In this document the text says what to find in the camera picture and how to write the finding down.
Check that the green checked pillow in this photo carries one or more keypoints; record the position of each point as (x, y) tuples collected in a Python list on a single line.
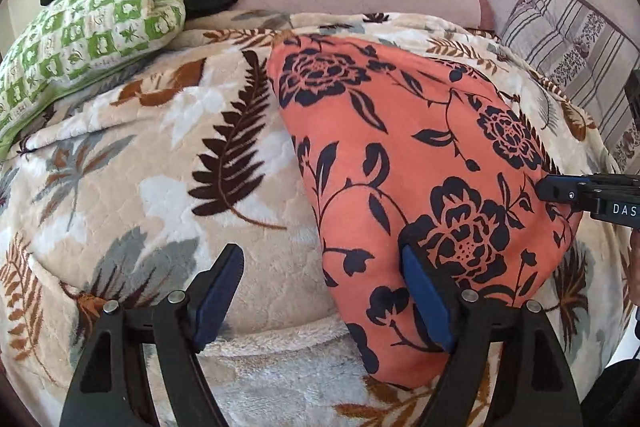
[(90, 37)]

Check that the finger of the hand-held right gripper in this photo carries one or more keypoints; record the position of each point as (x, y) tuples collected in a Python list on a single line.
[(560, 189)]

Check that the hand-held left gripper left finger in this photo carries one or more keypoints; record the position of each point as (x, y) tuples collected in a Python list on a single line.
[(220, 292)]

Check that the striped floral cushion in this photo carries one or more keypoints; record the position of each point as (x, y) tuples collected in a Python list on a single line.
[(565, 37)]

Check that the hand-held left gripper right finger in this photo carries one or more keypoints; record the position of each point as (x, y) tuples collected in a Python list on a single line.
[(425, 297)]

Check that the orange floral garment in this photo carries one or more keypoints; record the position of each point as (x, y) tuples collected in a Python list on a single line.
[(400, 132)]

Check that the leaf-print fleece blanket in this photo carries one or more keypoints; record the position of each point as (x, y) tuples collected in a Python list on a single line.
[(150, 157)]

